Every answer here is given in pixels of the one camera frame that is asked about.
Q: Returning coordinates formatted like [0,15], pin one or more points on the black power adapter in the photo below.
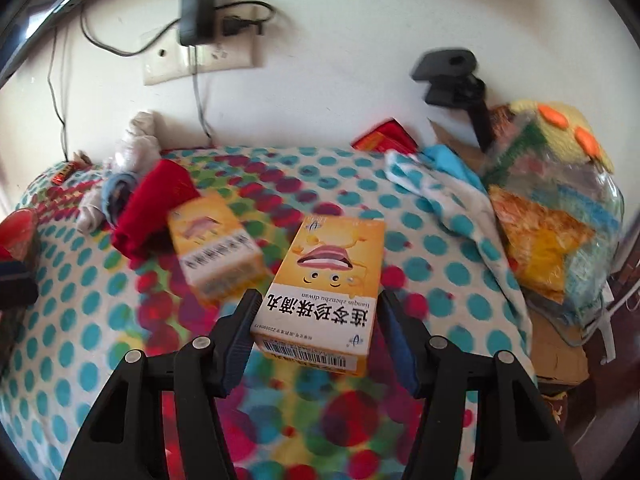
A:
[197,17]

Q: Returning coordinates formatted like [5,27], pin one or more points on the red sock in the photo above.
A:
[155,200]

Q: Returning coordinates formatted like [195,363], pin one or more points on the brown paper scrap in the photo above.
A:
[80,157]

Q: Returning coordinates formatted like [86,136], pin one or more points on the red candy wrapper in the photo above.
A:
[65,172]

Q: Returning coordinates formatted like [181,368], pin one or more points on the black wall plug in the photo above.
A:
[235,25]

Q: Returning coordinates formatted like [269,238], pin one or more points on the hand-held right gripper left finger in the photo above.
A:
[235,340]

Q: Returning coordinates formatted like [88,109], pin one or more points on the clear plastic bag of snacks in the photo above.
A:
[545,240]

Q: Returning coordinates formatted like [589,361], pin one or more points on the red packet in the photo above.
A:
[387,137]

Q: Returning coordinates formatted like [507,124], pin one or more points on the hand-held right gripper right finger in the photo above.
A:
[400,350]

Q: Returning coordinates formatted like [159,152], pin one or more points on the black clamp stand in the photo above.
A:
[450,70]

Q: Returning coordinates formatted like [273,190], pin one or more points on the polka dot tablecloth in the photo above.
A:
[450,270]

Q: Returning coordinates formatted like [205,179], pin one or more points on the red round basin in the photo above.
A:
[15,230]

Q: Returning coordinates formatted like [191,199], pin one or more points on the wall-mounted television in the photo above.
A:
[50,0]

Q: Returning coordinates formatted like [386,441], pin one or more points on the grey sock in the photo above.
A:
[92,215]

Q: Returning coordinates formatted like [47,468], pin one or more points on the orange medicine box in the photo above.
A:
[215,250]
[320,300]

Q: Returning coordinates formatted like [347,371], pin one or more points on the yellow plush toy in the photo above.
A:
[575,120]

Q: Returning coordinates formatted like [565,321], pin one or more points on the blue sock roll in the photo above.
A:
[117,195]

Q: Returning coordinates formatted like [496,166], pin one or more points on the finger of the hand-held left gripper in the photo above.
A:
[17,285]

